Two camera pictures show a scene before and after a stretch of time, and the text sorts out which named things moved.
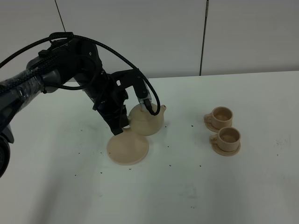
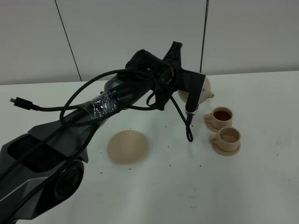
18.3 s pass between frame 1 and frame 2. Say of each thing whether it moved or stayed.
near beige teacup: stayed
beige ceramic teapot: moved
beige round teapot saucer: stayed
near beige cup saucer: stayed
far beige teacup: stayed
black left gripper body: moved
